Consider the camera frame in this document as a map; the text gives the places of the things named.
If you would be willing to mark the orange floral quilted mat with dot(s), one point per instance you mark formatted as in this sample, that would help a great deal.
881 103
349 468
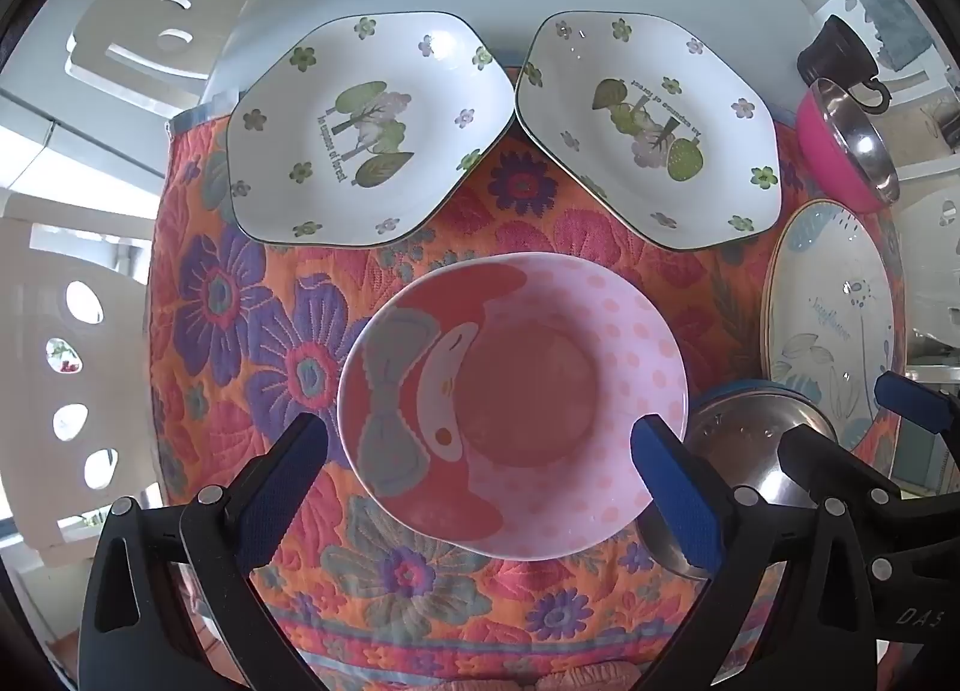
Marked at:
225 301

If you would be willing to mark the pink cartoon bowl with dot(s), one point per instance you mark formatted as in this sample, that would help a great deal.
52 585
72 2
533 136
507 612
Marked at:
525 398

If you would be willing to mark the blue steel bowl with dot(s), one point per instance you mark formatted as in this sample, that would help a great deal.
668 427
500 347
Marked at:
739 443

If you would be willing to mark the pink steel bowl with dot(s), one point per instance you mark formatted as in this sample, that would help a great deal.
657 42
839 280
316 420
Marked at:
821 136

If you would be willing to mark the white floral hexagonal plate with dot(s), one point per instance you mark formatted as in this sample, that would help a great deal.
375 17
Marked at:
712 83
420 106

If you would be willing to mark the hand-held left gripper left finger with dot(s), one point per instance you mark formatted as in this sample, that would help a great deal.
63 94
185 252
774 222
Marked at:
289 488

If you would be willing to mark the grey-blue cloth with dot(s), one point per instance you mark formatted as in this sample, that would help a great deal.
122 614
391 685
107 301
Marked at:
896 23

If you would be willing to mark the round leaf print plate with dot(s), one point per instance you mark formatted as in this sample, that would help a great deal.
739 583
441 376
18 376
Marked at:
825 286

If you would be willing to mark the black cup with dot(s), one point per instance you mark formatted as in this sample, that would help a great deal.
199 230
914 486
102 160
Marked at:
832 53

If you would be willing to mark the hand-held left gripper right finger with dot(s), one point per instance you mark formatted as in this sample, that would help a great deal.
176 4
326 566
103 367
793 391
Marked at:
675 496

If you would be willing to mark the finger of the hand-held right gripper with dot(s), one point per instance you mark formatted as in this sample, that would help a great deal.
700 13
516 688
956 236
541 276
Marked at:
911 398
814 455

